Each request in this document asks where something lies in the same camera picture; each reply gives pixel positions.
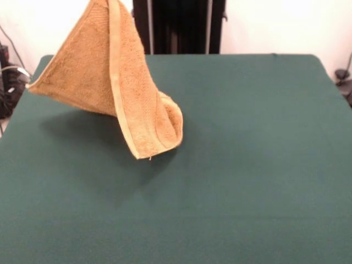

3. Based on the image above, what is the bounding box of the black cable bundle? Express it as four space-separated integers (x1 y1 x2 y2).
0 68 28 119

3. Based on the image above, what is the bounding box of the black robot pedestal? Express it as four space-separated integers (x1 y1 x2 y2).
131 0 229 55

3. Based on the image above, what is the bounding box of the dark green table cloth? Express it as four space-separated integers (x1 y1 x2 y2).
0 53 352 264

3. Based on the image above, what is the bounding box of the black floor object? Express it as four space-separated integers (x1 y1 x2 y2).
337 79 352 108

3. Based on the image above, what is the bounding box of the black power strip red switch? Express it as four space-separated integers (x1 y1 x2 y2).
0 43 11 61

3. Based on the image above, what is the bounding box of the tan terry towel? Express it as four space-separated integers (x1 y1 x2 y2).
26 0 184 160

